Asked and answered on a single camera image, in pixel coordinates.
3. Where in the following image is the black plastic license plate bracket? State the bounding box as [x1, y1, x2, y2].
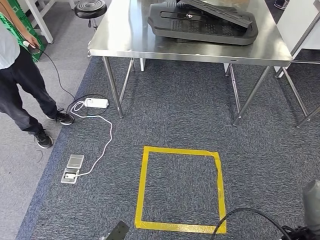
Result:
[180, 0, 253, 29]

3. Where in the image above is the steel workbench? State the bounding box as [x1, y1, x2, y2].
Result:
[87, 0, 293, 128]

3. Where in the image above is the yellow floor tape square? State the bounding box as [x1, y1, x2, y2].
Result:
[134, 145, 227, 235]

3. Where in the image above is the white power strip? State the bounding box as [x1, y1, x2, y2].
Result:
[83, 97, 110, 109]

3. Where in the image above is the black plastic engine cover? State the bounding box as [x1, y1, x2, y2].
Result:
[147, 1, 259, 46]

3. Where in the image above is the steel floor socket box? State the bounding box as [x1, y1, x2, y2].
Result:
[60, 153, 85, 185]

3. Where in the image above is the black robot body plate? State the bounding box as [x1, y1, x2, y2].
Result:
[100, 220, 130, 240]

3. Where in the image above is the black ribbed round stool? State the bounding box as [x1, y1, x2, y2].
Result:
[74, 0, 108, 32]

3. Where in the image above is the steel table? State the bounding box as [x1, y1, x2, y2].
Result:
[275, 11, 320, 129]

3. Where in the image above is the white cabinet panel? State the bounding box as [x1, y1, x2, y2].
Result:
[273, 0, 320, 79]

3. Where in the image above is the green plastic crate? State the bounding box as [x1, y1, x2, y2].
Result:
[0, 0, 46, 64]

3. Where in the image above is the white floor cable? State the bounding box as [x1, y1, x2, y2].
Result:
[69, 100, 113, 178]

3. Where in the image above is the black floor cable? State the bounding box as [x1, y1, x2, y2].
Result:
[35, 46, 111, 118]

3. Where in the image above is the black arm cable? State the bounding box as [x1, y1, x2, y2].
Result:
[211, 207, 293, 240]

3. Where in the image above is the white table frame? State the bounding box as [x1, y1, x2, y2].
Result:
[23, 0, 75, 45]

